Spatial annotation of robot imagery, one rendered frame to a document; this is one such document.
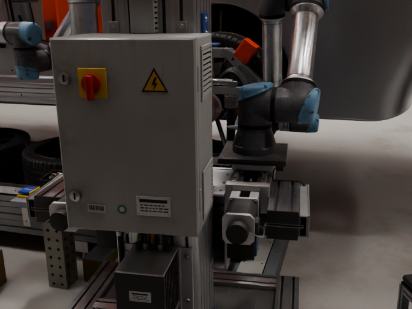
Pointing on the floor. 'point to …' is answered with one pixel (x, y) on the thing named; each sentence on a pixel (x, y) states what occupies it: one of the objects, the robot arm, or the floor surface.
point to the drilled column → (60, 257)
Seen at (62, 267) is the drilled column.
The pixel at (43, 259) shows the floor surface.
